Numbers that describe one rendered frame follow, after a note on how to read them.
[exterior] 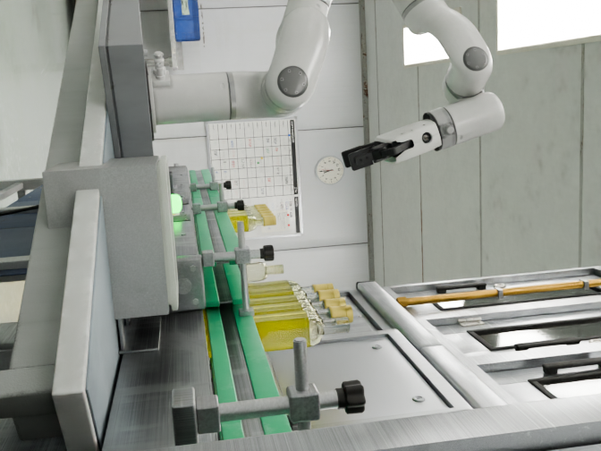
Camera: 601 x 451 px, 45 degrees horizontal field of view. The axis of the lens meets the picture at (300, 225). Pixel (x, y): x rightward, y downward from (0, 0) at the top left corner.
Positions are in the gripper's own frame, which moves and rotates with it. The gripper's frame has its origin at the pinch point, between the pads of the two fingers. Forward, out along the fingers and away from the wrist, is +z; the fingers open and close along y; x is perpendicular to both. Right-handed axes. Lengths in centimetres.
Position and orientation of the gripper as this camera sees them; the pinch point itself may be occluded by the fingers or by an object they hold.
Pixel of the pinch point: (356, 157)
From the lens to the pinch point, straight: 135.2
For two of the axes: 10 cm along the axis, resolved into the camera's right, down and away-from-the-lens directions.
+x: -3.1, -9.3, -2.1
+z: -9.4, 3.3, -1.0
